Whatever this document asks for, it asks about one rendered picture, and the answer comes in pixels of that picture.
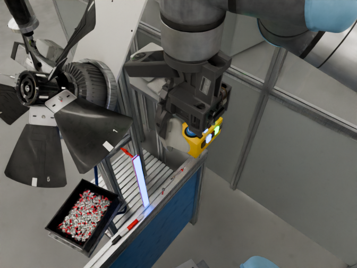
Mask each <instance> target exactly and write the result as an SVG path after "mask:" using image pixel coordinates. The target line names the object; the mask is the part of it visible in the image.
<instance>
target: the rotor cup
mask: <svg viewBox="0 0 357 268"><path fill-rule="evenodd" d="M51 73H52V72H50V73H49V72H41V71H34V70H24V71H22V72H21V73H20V75H19V76H18V79H17V82H16V93H17V96H18V99H19V101H20V102H21V104H22V105H24V106H27V107H45V102H46V101H48V100H49V99H51V98H52V97H54V96H56V95H57V94H59V93H60V92H62V91H63V90H69V91H70V92H71V93H72V94H73V93H74V89H73V83H72V80H71V78H70V76H69V75H68V74H67V73H66V72H64V71H63V72H62V73H58V74H57V75H56V76H55V77H54V78H53V79H52V80H51V81H50V82H49V80H48V78H49V76H50V74H51ZM36 74H42V75H45V77H43V76H37V75H36ZM26 85H28V86H29V88H30V89H29V91H26V89H25V87H26ZM39 96H48V98H39Z"/></svg>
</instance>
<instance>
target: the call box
mask: <svg viewBox="0 0 357 268"><path fill-rule="evenodd" d="M222 121H223V118H221V117H220V118H219V119H218V120H217V121H216V124H215V125H212V126H211V127H210V128H209V129H208V130H207V131H206V132H205V133H204V132H203V133H202V135H203V137H202V138H201V139H199V138H198V137H197V135H195V136H189V135H188V134H187V132H186V130H187V128H188V127H189V126H188V125H187V124H186V123H185V122H184V123H183V124H182V126H183V130H182V135H183V137H184V138H185V140H186V141H187V142H188V143H189V145H190V151H189V152H188V154H190V155H191V156H193V157H194V158H197V157H198V156H199V155H200V154H201V153H202V152H203V151H204V150H205V149H206V147H207V146H208V145H209V144H210V143H211V142H212V141H213V140H214V139H215V138H216V137H217V136H218V135H219V134H220V130H219V131H218V132H217V133H216V134H215V135H214V137H213V138H212V139H211V140H210V141H209V142H208V143H206V145H205V146H204V148H203V149H201V143H202V142H203V141H204V140H206V141H207V137H208V136H209V135H210V134H211V133H212V132H213V131H214V130H215V129H216V128H217V127H218V126H219V125H220V124H221V123H222Z"/></svg>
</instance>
